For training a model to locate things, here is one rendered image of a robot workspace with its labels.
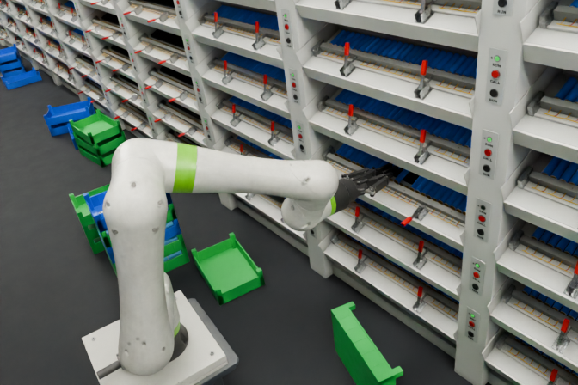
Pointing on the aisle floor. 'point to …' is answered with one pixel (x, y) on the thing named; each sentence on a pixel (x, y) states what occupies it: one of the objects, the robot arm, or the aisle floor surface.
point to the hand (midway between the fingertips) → (386, 171)
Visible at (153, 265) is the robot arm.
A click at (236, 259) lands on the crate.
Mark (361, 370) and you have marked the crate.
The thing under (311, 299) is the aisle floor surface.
